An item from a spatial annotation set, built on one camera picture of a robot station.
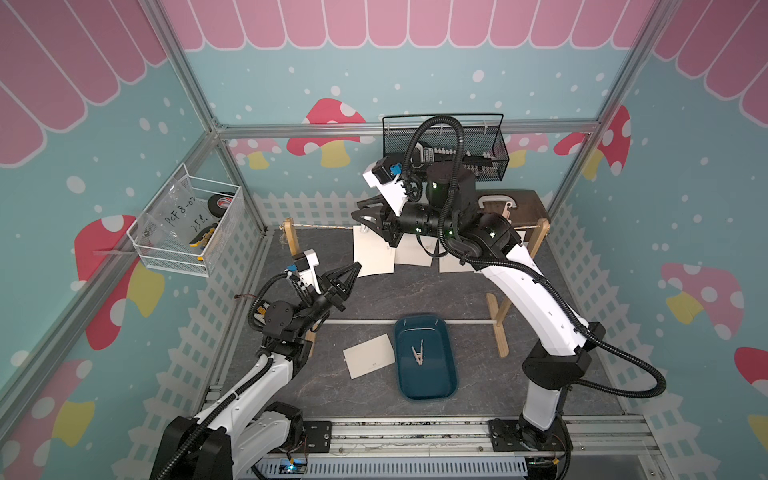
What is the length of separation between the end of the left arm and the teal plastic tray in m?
0.28

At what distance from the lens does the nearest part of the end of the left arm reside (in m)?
0.62

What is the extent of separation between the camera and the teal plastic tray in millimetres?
824
